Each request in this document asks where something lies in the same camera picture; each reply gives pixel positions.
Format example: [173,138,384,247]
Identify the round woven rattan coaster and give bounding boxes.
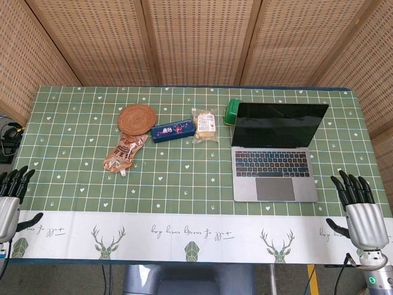
[117,104,157,136]

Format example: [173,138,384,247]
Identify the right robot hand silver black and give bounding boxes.
[325,170,390,250]

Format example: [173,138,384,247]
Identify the black cables under table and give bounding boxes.
[101,264,112,295]

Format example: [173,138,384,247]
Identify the bamboo folding screen panel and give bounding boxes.
[141,0,263,87]
[0,0,84,127]
[24,0,160,87]
[313,0,393,216]
[236,0,371,87]

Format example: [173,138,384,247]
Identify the green plastic container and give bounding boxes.
[222,98,243,127]

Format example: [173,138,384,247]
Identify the clear bag of bread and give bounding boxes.
[191,107,219,144]

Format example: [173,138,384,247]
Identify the green checked tablecloth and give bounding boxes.
[1,85,393,266]

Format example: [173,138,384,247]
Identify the black equipment on floor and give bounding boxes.
[0,113,26,163]

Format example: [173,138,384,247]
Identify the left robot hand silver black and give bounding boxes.
[0,165,44,243]

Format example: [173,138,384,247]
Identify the orange spout pouch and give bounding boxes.
[103,132,149,176]

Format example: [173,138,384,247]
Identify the metal table leg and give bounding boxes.
[269,264,278,295]

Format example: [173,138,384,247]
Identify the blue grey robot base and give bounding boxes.
[122,263,255,295]

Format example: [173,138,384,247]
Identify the silver laptop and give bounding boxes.
[230,102,330,203]

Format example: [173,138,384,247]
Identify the dark blue rectangular box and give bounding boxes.
[150,119,197,144]

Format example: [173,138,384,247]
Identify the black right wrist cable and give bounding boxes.
[334,253,363,295]

